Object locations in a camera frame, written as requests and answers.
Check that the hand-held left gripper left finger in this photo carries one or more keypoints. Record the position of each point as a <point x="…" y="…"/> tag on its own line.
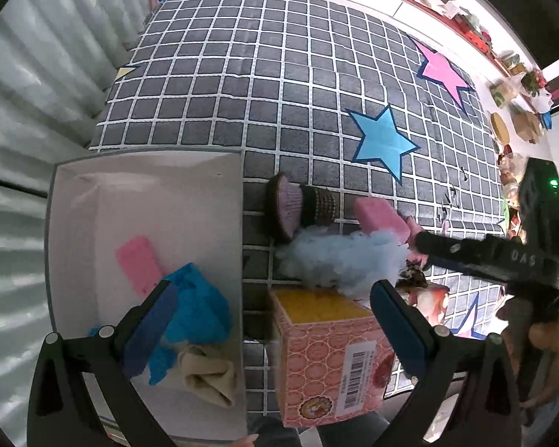
<point x="149" y="330"/>

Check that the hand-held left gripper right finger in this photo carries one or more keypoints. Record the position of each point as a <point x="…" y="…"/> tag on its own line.
<point x="400" y="330"/>

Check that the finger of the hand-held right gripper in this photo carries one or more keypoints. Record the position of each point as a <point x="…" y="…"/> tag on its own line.
<point x="452" y="254"/>

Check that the blue cloth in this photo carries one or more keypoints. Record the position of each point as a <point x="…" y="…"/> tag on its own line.
<point x="165" y="363"/>
<point x="200" y="302"/>

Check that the pink sock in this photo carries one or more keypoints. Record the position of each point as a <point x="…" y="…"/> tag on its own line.
<point x="413" y="226"/>

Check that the pink sponge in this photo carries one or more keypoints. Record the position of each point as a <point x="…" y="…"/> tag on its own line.
<point x="379" y="216"/>
<point x="137" y="263"/>

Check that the beige sock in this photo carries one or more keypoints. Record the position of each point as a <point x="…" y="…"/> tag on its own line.
<point x="209" y="377"/>

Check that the light blue fluffy scrunchie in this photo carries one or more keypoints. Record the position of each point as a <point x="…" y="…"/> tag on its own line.
<point x="340" y="256"/>

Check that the grey fabric storage box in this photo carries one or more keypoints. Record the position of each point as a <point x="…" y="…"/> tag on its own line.
<point x="121" y="205"/>

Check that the striped knitted sock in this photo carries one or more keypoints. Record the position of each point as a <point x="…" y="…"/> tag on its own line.
<point x="289" y="205"/>

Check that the person's right hand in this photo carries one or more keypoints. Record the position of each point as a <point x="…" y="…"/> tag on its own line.
<point x="547" y="335"/>

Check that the pink patterned carton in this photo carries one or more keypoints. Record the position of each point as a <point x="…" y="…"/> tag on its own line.
<point x="330" y="363"/>

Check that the glass jar with gold lid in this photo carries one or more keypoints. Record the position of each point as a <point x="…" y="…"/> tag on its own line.
<point x="499" y="128"/>

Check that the pale green curtain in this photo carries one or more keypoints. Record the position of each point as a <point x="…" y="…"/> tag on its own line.
<point x="28" y="125"/>

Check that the grey checkered star blanket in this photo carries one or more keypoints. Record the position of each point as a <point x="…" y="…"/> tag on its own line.
<point x="261" y="79"/>

